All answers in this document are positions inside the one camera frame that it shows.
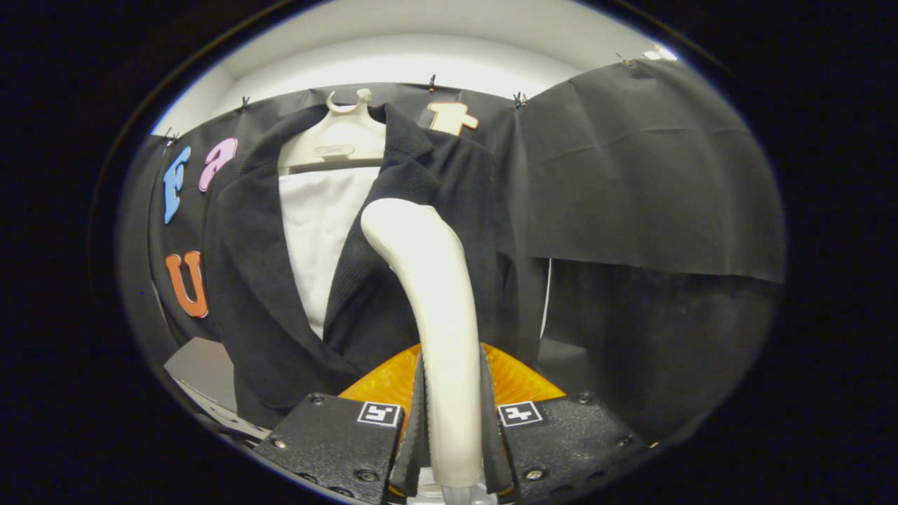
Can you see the white garment steamer head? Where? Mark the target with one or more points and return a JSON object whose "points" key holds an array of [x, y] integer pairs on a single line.
{"points": [[442, 308]]}

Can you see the ceiling light panel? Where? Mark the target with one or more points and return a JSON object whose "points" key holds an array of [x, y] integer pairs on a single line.
{"points": [[661, 53]]}

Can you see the grey metal cabinet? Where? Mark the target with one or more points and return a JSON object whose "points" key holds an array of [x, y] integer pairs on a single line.
{"points": [[200, 365]]}

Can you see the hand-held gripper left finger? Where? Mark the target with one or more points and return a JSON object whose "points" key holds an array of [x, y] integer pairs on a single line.
{"points": [[414, 449]]}

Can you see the black suit jacket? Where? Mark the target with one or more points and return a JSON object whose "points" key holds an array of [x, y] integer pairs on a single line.
{"points": [[252, 280]]}

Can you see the black backdrop cloth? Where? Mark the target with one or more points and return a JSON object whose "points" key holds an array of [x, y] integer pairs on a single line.
{"points": [[666, 175]]}

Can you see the white plastic hanger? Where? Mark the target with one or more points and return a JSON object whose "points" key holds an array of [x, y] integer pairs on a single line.
{"points": [[337, 144]]}

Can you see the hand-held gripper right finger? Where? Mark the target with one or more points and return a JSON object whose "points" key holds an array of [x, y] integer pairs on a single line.
{"points": [[492, 449]]}

